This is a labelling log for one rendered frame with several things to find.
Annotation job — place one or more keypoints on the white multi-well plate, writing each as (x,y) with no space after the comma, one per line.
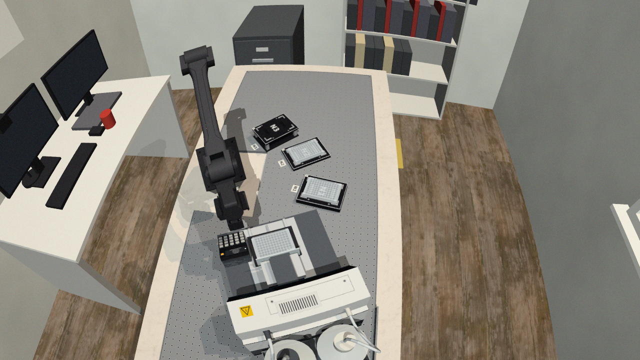
(305,151)
(272,243)
(322,190)

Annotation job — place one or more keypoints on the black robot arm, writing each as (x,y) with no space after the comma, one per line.
(221,166)

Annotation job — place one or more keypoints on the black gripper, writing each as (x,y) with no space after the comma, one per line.
(243,200)

